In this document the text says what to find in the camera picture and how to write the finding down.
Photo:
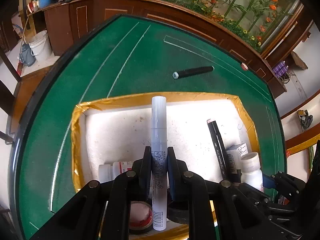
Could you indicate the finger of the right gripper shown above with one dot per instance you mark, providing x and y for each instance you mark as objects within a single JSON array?
[{"x": 269, "y": 181}]

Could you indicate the grey blue watering can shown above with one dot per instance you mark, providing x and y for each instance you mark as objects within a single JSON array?
[{"x": 26, "y": 57}]

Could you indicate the white marker tube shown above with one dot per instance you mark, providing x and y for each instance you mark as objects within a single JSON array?
[{"x": 159, "y": 162}]

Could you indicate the black ribbed plastic block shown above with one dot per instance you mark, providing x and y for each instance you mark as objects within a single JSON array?
[{"x": 178, "y": 211}]

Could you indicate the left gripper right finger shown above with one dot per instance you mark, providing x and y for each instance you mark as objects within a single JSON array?
[{"x": 173, "y": 172}]

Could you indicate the black pen on table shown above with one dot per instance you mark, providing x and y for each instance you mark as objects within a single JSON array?
[{"x": 192, "y": 72}]

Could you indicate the dark wooden chair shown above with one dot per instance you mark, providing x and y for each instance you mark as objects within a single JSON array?
[{"x": 18, "y": 92}]

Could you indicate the black electrical tape roll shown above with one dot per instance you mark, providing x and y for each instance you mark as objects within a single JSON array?
[{"x": 140, "y": 220}]

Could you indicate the white green medicine box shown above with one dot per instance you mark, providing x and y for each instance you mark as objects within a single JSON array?
[{"x": 234, "y": 153}]

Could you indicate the white plastic bucket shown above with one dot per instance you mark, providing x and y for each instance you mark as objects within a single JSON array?
[{"x": 40, "y": 46}]

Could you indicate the yellow taped foam tray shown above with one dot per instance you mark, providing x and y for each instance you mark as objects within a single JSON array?
[{"x": 109, "y": 132}]

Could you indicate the small white pill bottle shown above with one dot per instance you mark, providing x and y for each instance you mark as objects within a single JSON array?
[{"x": 251, "y": 173}]

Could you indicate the white bottle red label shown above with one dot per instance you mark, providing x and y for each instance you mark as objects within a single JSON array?
[{"x": 108, "y": 172}]

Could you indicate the wooden cabinet counter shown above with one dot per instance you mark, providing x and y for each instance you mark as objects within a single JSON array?
[{"x": 68, "y": 22}]

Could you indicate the black marker pen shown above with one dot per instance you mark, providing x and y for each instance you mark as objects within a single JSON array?
[{"x": 220, "y": 150}]

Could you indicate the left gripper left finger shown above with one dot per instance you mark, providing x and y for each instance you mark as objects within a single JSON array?
[{"x": 145, "y": 173}]

